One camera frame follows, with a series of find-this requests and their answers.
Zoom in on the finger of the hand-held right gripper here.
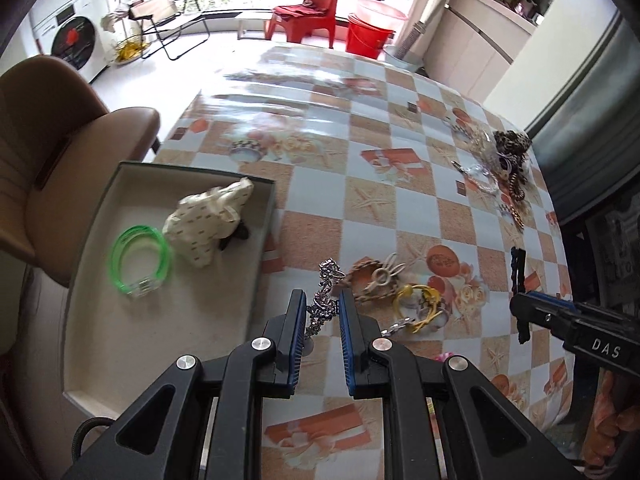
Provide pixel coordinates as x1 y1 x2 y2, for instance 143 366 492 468
509 290 576 337

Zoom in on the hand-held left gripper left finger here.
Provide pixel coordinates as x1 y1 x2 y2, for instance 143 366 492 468
60 289 308 480

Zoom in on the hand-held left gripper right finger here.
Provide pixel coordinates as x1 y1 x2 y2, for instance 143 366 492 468
338 290 583 480

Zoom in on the silver chain with charms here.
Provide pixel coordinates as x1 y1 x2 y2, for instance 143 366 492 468
301 257 347 357

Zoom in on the yellow cord bead bracelet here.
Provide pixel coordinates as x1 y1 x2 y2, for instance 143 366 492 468
381 284 451 336

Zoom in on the beige bunny hair tie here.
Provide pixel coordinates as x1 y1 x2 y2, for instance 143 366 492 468
364 254 407 293

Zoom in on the brown braided cord bracelet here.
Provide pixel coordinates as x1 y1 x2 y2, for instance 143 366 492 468
342 256 401 306

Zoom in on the clear crystal bead bracelet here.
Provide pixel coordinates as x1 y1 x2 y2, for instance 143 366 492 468
451 159 501 194

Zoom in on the beige lined jewelry tray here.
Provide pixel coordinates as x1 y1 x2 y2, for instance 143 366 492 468
60 160 278 423

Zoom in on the cream polka dot scrunchie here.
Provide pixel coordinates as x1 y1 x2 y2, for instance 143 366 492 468
162 176 255 271

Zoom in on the checkered printed tablecloth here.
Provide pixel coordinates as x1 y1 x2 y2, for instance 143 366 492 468
150 42 576 480

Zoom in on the leopard print scrunchie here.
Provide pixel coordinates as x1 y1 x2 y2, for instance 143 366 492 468
492 129 533 201

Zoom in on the white side cabinet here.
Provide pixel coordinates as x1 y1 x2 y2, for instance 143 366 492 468
422 0 538 103

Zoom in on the light blue basin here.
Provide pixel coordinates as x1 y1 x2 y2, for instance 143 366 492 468
382 44 426 73

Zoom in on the red plastic bucket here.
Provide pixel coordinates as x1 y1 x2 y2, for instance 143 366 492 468
345 12 396 61

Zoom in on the low white bench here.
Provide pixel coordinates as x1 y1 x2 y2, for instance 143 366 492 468
236 10 281 41

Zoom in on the brown leather chair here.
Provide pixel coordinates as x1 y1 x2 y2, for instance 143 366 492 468
0 55 162 288

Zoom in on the pink plastic basin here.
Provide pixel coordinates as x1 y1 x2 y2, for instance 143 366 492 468
352 0 408 26

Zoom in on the red plastic chair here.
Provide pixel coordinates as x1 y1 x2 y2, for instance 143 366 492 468
264 0 340 50

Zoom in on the white washing machine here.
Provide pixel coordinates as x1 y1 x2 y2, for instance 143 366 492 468
27 0 108 85

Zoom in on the gold chain bracelet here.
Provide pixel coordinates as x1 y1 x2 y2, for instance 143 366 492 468
497 194 527 232

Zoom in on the pale bead necklace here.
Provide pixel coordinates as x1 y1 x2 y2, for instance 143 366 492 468
447 117 493 153

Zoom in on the green translucent bangle bracelet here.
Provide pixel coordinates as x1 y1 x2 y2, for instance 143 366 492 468
109 225 173 300

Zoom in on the black braided cable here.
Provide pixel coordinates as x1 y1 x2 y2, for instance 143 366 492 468
70 415 118 466

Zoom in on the wire basket with yellow contents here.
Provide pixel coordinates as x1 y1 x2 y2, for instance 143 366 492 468
102 0 147 64

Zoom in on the black frame folding chair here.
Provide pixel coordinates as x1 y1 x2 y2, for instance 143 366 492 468
127 0 212 61

